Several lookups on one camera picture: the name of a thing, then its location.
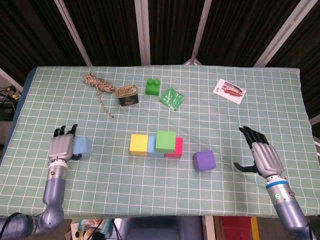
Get yellow board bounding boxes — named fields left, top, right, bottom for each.
left=250, top=216, right=260, bottom=240

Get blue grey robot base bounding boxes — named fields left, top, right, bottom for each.
left=117, top=215, right=203, bottom=240

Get purple foam cube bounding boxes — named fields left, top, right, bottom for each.
left=192, top=149, right=217, bottom=173

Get pile of colourful packets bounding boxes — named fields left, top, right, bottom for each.
left=69, top=217, right=118, bottom=240

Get black equipment with cables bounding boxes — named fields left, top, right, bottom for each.
left=0, top=84, right=22, bottom=122

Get green foil sachet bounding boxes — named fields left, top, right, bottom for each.
left=159, top=87, right=186, bottom=112

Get white table leg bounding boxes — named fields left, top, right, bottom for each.
left=201, top=215, right=216, bottom=240

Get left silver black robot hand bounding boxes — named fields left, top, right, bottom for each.
left=47, top=124, right=83, bottom=162

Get red box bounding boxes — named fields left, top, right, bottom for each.
left=221, top=216, right=253, bottom=240

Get green toy building brick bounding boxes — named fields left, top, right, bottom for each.
left=145, top=78, right=162, bottom=97

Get light blue foam cube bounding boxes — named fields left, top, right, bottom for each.
left=146, top=135, right=166, bottom=158
left=72, top=136, right=93, bottom=158

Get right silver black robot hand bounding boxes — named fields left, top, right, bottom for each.
left=233, top=125, right=286, bottom=179

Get dark green luncheon meat can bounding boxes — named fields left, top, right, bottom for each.
left=115, top=84, right=140, bottom=108

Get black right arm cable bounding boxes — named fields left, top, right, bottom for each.
left=306, top=218, right=317, bottom=240

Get green foam cube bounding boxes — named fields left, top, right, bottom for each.
left=155, top=130, right=177, bottom=154

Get yellow foam cube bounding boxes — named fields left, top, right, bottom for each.
left=129, top=133, right=150, bottom=157

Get white metal frame post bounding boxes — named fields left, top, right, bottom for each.
left=183, top=0, right=213, bottom=66
left=0, top=67, right=25, bottom=92
left=54, top=0, right=93, bottom=67
left=134, top=0, right=152, bottom=66
left=252, top=0, right=313, bottom=68

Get braided brown white rope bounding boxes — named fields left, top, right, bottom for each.
left=82, top=71, right=116, bottom=119

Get magenta foam cube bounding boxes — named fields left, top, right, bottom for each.
left=164, top=136, right=184, bottom=160

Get green checked tablecloth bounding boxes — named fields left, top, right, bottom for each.
left=0, top=65, right=316, bottom=220

